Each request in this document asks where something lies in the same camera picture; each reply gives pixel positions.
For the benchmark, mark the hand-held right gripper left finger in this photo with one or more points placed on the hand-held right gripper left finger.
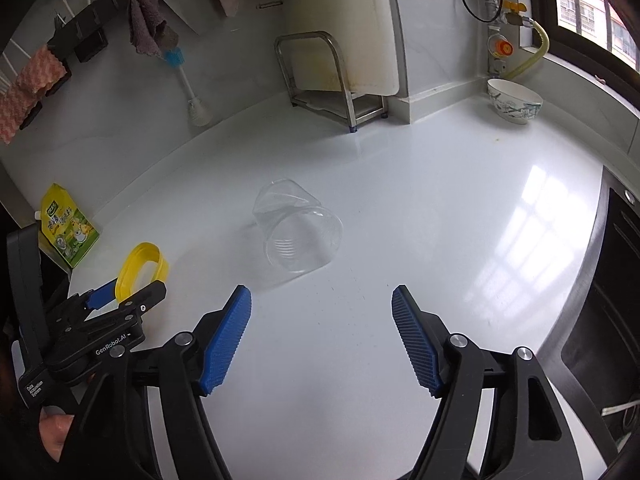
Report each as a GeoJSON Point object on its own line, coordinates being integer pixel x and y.
{"type": "Point", "coordinates": [227, 345]}

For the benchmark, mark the pink wavy dish cloth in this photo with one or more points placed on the pink wavy dish cloth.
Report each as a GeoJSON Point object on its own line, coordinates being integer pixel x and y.
{"type": "Point", "coordinates": [15, 115]}
{"type": "Point", "coordinates": [42, 70]}

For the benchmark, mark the yellow green drink pouch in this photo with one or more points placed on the yellow green drink pouch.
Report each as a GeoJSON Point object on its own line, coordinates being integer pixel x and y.
{"type": "Point", "coordinates": [70, 230]}

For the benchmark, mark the white patterned bowl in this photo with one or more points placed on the white patterned bowl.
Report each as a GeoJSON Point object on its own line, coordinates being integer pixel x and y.
{"type": "Point", "coordinates": [515, 102]}

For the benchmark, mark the dark framed window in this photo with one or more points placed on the dark framed window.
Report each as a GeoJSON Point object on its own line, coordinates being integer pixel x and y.
{"type": "Point", "coordinates": [590, 5]}

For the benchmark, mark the dark steel sink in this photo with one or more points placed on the dark steel sink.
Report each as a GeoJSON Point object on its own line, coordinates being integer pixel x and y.
{"type": "Point", "coordinates": [615, 310]}

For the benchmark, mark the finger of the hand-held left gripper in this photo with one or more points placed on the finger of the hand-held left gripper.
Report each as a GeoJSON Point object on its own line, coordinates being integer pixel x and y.
{"type": "Point", "coordinates": [147, 297]}
{"type": "Point", "coordinates": [102, 295]}

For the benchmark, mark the white blue bottle brush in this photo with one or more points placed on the white blue bottle brush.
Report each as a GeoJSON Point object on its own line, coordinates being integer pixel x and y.
{"type": "Point", "coordinates": [187, 85]}

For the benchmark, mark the metal rack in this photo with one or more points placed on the metal rack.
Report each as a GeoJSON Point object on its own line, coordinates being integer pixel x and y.
{"type": "Point", "coordinates": [345, 90]}

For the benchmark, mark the white cutting board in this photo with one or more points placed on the white cutting board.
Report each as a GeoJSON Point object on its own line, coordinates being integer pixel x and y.
{"type": "Point", "coordinates": [340, 10]}

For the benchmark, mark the person's left hand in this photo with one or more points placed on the person's left hand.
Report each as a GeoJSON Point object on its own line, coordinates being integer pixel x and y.
{"type": "Point", "coordinates": [52, 430]}

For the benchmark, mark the clear plastic cup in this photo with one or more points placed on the clear plastic cup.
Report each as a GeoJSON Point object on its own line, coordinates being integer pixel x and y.
{"type": "Point", "coordinates": [300, 240]}

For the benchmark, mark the brass gas valve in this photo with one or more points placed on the brass gas valve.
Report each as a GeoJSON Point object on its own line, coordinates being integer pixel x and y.
{"type": "Point", "coordinates": [515, 12]}

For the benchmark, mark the white hanging sheet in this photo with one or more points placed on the white hanging sheet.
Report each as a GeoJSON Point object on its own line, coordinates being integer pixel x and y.
{"type": "Point", "coordinates": [190, 12]}

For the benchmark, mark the grey purple hanging cloth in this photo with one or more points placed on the grey purple hanging cloth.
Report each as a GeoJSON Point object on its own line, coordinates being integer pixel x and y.
{"type": "Point", "coordinates": [147, 25]}

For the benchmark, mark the black wall rail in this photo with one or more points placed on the black wall rail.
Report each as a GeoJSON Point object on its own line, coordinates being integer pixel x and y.
{"type": "Point", "coordinates": [90, 42]}

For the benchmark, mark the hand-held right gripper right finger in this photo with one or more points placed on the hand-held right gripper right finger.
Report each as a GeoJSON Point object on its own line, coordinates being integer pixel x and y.
{"type": "Point", "coordinates": [415, 345]}

